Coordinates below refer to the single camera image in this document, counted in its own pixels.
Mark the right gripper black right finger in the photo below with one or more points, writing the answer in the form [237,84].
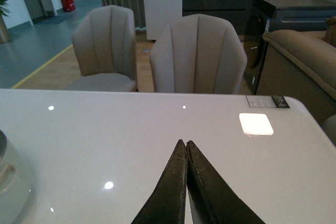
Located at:
[212,199]

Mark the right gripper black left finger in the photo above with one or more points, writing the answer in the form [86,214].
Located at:
[167,202]

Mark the white electric cooking pot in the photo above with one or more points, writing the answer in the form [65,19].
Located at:
[15,181]

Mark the label sticker on table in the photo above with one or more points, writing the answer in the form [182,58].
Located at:
[273,101]

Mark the beige chair on right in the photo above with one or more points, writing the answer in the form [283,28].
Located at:
[198,54]

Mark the beige chair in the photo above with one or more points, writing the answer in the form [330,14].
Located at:
[198,54]
[105,47]

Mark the beige sofa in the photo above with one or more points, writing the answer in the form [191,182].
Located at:
[305,71]

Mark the beige chair on left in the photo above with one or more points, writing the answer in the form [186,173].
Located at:
[105,47]

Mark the black appliance box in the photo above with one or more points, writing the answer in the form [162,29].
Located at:
[272,22]

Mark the red fire extinguisher box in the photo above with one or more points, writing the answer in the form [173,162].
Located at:
[68,5]

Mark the potted green plant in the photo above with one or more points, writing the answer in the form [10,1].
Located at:
[5,36]

